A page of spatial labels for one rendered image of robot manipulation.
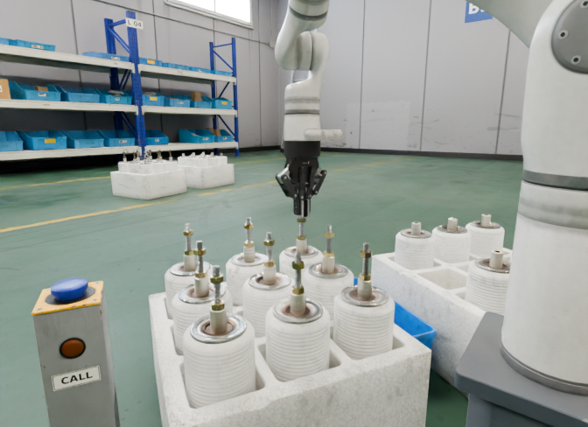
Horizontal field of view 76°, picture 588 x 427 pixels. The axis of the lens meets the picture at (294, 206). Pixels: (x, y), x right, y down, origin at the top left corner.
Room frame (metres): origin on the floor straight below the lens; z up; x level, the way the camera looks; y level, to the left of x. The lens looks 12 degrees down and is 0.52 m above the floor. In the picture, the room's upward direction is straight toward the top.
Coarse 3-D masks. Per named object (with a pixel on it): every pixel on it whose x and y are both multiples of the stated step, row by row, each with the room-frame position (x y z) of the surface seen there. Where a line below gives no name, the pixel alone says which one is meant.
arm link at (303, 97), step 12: (312, 36) 0.75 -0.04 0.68; (324, 36) 0.76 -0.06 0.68; (312, 48) 0.74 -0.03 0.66; (324, 48) 0.74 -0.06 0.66; (312, 60) 0.75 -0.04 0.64; (324, 60) 0.74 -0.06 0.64; (312, 72) 0.76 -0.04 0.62; (300, 84) 0.74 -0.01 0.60; (312, 84) 0.74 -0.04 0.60; (288, 96) 0.75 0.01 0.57; (300, 96) 0.74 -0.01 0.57; (312, 96) 0.74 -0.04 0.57; (288, 108) 0.75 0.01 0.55; (300, 108) 0.74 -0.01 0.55; (312, 108) 0.74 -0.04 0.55
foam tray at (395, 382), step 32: (160, 320) 0.61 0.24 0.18; (160, 352) 0.51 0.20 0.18; (256, 352) 0.51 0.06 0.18; (416, 352) 0.51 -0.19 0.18; (160, 384) 0.49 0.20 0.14; (256, 384) 0.48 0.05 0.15; (288, 384) 0.44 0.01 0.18; (320, 384) 0.44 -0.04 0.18; (352, 384) 0.46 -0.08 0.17; (384, 384) 0.48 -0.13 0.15; (416, 384) 0.51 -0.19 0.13; (192, 416) 0.38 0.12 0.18; (224, 416) 0.38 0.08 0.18; (256, 416) 0.40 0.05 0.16; (288, 416) 0.42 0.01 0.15; (320, 416) 0.44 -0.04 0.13; (352, 416) 0.46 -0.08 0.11; (384, 416) 0.48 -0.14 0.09; (416, 416) 0.51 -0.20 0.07
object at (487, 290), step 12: (468, 276) 0.70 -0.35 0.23; (480, 276) 0.67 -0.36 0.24; (492, 276) 0.65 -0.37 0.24; (504, 276) 0.65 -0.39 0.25; (468, 288) 0.69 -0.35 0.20; (480, 288) 0.66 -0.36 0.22; (492, 288) 0.65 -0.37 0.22; (504, 288) 0.64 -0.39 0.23; (468, 300) 0.69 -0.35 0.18; (480, 300) 0.66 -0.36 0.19; (492, 300) 0.65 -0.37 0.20; (504, 300) 0.64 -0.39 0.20; (504, 312) 0.64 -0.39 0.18
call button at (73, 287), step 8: (64, 280) 0.44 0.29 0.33; (72, 280) 0.44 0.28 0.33; (80, 280) 0.44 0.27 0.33; (56, 288) 0.41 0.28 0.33; (64, 288) 0.41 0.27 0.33; (72, 288) 0.42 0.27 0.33; (80, 288) 0.42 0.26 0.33; (56, 296) 0.41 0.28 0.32; (64, 296) 0.41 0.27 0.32; (72, 296) 0.42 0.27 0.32; (80, 296) 0.42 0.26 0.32
